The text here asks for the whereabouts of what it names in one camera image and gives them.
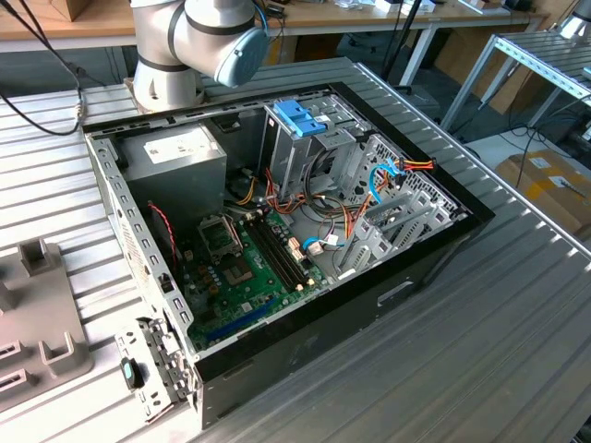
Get blue data wire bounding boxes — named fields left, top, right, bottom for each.
left=368, top=155, right=408, bottom=205

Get red yellow power wire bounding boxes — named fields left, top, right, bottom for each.
left=394, top=155, right=439, bottom=186

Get metal disk bay cage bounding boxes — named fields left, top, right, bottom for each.
left=334, top=133, right=468, bottom=283

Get black RAM slot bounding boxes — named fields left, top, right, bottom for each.
left=249, top=217, right=301, bottom=291
left=243, top=220, right=296, bottom=293
left=261, top=212, right=312, bottom=284
left=255, top=215, right=307, bottom=287

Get thin locking lever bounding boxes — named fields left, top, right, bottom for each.
left=223, top=212, right=245, bottom=254

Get metal drive cage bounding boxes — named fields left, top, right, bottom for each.
left=257, top=87, right=373, bottom=207

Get metal socket cover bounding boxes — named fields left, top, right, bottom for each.
left=197, top=213, right=245, bottom=259

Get blue plastic drive latch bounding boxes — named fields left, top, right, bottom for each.
left=272, top=101, right=344, bottom=138

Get green motherboard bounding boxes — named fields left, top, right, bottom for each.
left=177, top=210, right=332, bottom=351

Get blue expansion slot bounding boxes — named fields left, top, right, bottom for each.
left=204, top=296, right=279, bottom=346

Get black open PC case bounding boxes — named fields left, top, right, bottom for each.
left=81, top=81, right=498, bottom=431

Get grey power supply unit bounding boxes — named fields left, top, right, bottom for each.
left=115, top=123, right=229, bottom=232

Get black case fan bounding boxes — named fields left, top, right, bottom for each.
left=146, top=202, right=182, bottom=283

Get black teal latch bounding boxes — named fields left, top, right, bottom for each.
left=119, top=356, right=145, bottom=390

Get cardboard box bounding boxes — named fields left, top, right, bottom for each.
left=496, top=150, right=591, bottom=241

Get wooden desk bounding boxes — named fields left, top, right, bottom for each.
left=0, top=0, right=550, bottom=89

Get grey parts rack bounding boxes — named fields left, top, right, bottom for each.
left=0, top=237, right=97, bottom=413

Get metal slat side table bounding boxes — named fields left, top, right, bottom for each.
left=440, top=31, right=591, bottom=135

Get brown box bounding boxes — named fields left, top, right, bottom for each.
left=48, top=0, right=136, bottom=23

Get blue wire with white label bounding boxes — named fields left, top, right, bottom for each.
left=301, top=233, right=345, bottom=254

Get thin wires with white plug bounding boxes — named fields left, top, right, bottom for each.
left=304, top=221, right=352, bottom=259

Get red orange power wires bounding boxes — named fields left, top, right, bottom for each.
left=263, top=166, right=306, bottom=216

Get multicoloured power wire bundle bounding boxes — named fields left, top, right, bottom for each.
left=265, top=168, right=370, bottom=241

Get yellow black power wires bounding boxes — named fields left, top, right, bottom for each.
left=235, top=174, right=259, bottom=207

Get thick black cable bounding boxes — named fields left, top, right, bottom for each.
left=302, top=138, right=345, bottom=190

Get red black fan wire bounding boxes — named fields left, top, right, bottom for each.
left=146, top=200, right=180, bottom=278

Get metal card retainer bracket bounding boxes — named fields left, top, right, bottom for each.
left=114, top=316, right=200, bottom=425

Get black cable with metal plug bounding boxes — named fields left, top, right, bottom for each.
left=0, top=0, right=89, bottom=138

